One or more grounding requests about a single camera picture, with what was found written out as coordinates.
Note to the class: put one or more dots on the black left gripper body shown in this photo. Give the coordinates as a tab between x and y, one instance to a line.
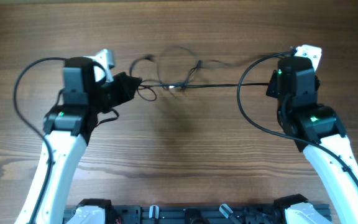
115	93

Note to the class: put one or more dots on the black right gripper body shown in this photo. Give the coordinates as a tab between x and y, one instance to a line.
272	86

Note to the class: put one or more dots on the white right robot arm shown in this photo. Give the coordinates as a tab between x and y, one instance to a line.
317	131

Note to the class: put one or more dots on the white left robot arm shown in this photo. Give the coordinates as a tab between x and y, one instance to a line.
89	89

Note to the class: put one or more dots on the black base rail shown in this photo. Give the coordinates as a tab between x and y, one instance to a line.
289	209

